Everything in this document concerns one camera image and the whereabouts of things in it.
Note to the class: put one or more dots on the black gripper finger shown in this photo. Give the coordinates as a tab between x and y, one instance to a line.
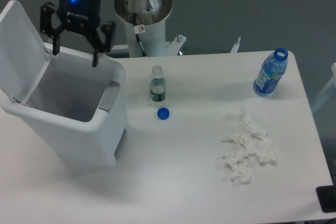
46	12
100	47

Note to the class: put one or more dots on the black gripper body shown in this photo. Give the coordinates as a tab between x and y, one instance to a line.
79	15

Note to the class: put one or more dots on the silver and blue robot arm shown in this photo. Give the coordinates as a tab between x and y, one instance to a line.
82	17

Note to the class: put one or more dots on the white trash can lid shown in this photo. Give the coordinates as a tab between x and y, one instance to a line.
24	56

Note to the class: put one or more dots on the white trash can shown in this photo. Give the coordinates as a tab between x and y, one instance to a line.
77	109

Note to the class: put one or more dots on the clear bottle green label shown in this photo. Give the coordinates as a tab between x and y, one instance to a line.
157	84

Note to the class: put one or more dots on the blue bottle cap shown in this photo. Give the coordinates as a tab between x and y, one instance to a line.
163	113

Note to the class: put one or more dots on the blue plastic bottle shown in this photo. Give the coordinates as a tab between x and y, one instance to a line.
272	69

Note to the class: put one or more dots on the crumpled white tissue pile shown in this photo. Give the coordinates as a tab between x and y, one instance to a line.
253	141

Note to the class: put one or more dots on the white furniture at right edge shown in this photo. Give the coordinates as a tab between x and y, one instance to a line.
327	91

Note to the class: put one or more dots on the black device at edge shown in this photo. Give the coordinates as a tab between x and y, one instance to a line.
326	197

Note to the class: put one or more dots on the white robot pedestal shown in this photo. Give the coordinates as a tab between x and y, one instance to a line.
145	24

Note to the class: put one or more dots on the white metal base frame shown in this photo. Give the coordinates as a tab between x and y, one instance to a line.
174	48

